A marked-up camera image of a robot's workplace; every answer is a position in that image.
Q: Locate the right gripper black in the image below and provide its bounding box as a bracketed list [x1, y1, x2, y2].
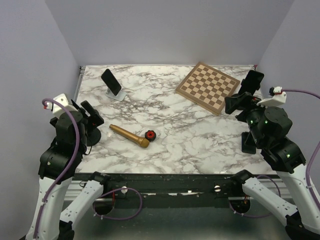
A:
[224, 90, 277, 145]

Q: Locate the black round-base phone stand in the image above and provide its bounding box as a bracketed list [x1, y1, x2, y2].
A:
[86, 125, 102, 147]

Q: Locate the teal smartphone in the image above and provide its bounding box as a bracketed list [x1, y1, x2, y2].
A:
[80, 100, 95, 116]

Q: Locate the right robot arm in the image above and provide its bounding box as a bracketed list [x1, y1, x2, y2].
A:
[224, 92, 320, 240]

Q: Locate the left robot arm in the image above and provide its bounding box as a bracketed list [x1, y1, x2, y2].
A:
[25, 95, 111, 240]

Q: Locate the black phone on back stand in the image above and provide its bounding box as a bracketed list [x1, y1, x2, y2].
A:
[238, 70, 265, 95]

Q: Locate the silver phone stand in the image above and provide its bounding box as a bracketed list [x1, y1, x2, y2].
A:
[106, 88, 127, 102]

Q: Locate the black folding phone stand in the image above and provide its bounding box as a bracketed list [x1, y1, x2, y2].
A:
[241, 132, 257, 155]

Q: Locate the black phone on silver stand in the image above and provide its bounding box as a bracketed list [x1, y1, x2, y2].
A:
[101, 68, 122, 95]

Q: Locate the wooden chessboard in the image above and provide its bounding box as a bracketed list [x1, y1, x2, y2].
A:
[175, 62, 241, 115]

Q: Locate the black red knob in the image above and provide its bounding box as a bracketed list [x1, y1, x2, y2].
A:
[144, 130, 157, 142]

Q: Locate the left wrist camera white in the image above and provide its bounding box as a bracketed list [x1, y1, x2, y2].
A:
[42, 93, 77, 119]

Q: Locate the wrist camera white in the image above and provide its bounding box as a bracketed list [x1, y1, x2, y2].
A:
[42, 93, 77, 119]
[257, 86, 287, 107]

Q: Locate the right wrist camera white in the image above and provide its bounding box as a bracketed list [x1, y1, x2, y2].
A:
[257, 86, 287, 107]

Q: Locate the black front table rail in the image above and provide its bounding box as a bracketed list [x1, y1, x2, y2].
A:
[71, 172, 281, 208]

